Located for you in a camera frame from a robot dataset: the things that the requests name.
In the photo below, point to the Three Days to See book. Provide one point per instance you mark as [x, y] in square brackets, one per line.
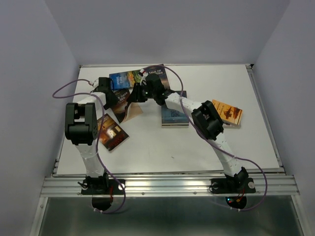
[123, 110]

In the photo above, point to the aluminium front rail frame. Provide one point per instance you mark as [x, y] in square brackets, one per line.
[170, 203]

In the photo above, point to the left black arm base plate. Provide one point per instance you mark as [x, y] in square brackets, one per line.
[112, 188]

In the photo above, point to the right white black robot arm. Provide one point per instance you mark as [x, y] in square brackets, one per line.
[203, 117]

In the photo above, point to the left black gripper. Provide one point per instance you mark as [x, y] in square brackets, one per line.
[114, 101]

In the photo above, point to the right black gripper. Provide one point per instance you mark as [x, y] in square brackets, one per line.
[134, 96]

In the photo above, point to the Nineteen Eighty-Four blue book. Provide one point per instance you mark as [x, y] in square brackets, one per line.
[172, 112]

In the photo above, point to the dark red orange book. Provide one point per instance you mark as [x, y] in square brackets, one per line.
[111, 134]

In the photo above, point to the Tale of Two Cities book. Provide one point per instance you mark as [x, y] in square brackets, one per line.
[160, 71]

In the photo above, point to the white table board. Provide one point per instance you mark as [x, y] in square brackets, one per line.
[151, 148]

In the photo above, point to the Animal Farm blue book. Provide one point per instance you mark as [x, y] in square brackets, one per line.
[125, 80]

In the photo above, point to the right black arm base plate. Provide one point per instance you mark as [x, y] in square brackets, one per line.
[225, 186]

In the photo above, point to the orange Huckleberry Finn book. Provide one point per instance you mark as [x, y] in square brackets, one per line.
[230, 115]

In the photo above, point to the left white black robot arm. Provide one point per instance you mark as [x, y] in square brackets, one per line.
[81, 129]

